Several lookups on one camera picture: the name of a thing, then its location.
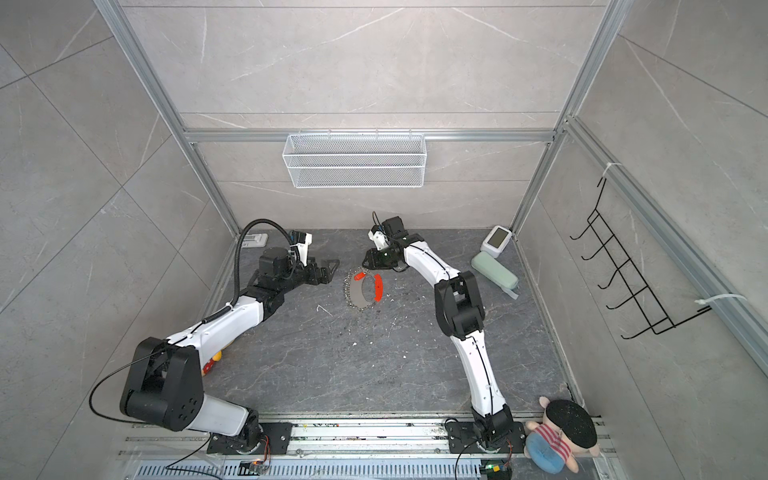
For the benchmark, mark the white wire mesh basket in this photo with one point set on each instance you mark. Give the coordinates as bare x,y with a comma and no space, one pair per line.
355,160

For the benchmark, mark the boy plush doll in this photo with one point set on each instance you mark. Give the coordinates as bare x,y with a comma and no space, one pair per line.
565,432

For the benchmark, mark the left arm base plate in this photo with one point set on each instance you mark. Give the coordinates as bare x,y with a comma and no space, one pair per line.
275,435

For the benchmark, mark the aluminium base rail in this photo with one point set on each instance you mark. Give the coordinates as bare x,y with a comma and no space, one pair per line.
349,445

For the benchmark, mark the white digital timer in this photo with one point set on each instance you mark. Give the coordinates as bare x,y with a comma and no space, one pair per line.
496,241

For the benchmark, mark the yellow plush toy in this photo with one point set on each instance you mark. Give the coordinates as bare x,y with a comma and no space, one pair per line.
208,366

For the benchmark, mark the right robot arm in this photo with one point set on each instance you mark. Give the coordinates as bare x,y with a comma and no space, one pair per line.
460,314

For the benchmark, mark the green eyeglass case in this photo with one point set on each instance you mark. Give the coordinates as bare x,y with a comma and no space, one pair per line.
498,274

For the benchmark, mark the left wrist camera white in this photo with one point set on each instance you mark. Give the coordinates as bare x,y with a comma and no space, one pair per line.
300,242

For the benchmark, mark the grey key organizer red handle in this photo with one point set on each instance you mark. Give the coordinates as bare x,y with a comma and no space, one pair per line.
364,294

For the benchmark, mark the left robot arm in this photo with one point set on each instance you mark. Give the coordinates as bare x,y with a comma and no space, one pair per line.
164,385

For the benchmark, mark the small allen key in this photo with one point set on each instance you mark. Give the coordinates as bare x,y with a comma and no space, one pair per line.
321,308

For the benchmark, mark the black wire hook rack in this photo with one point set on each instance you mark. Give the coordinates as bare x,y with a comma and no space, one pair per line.
625,271

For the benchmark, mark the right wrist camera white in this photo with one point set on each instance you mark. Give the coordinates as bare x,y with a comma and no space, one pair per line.
379,238

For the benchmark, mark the white corner bracket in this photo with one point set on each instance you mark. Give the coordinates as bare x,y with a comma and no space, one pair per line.
255,240

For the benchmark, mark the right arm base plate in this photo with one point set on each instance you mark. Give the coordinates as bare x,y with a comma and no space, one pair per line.
462,437

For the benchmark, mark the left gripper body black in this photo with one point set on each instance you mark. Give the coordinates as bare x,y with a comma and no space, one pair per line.
309,274

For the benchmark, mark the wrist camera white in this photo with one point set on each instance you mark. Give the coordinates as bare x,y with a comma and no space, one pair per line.
379,238
300,242

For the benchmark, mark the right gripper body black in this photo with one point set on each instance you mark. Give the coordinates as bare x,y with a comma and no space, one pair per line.
383,259

